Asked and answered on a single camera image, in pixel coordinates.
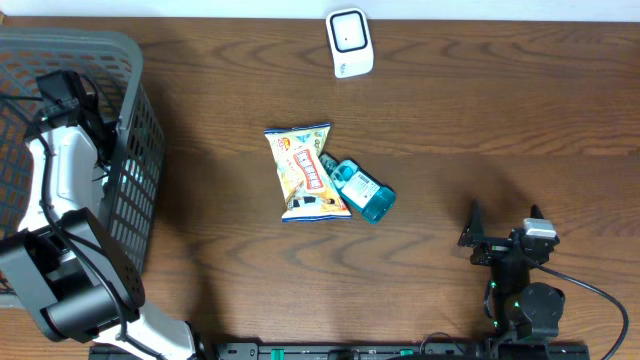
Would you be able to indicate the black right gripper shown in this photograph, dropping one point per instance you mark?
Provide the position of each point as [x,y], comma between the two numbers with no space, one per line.
[472,236]

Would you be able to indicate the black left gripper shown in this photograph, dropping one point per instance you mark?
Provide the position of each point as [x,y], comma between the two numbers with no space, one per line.
[110,131]

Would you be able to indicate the teal mouthwash bottle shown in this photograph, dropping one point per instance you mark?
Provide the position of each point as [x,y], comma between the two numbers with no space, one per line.
[359,189]

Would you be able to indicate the yellow red snack bag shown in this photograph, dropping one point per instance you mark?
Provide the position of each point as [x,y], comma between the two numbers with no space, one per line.
[309,193]

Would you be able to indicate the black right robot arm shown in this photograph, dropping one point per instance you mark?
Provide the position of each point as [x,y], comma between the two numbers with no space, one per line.
[520,308]

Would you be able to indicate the white barcode scanner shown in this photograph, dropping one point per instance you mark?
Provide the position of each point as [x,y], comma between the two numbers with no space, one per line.
[350,42]

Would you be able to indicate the grey plastic shopping basket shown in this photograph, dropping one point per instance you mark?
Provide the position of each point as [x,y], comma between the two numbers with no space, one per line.
[111,65]

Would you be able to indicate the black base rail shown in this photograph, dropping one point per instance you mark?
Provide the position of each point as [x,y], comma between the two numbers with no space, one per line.
[437,350]

